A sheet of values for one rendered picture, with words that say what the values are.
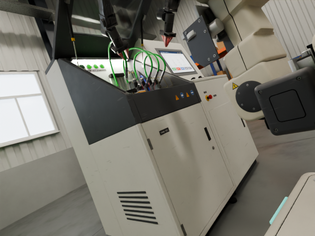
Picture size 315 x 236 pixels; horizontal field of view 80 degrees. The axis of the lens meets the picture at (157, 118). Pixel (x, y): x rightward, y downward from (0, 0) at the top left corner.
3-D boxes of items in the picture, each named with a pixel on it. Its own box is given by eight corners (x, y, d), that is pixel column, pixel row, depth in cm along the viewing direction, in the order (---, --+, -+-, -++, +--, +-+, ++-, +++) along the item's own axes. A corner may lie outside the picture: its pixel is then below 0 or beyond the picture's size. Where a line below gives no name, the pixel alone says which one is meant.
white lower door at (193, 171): (190, 249, 94) (141, 123, 96) (187, 248, 95) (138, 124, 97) (234, 185, 141) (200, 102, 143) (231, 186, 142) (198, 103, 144)
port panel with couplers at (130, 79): (135, 97, 168) (123, 65, 169) (132, 98, 170) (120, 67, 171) (145, 95, 177) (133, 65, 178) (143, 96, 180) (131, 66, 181)
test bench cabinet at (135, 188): (194, 273, 92) (136, 124, 94) (128, 249, 131) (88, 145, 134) (240, 196, 143) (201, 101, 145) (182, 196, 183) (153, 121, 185)
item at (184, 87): (142, 122, 97) (131, 93, 98) (137, 124, 100) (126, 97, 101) (199, 102, 142) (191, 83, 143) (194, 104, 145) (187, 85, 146)
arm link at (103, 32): (101, 19, 99) (115, 13, 102) (91, 18, 106) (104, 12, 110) (109, 41, 107) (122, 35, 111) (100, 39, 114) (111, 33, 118)
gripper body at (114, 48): (112, 50, 117) (106, 40, 112) (125, 42, 118) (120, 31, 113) (115, 54, 113) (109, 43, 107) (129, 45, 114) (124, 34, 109)
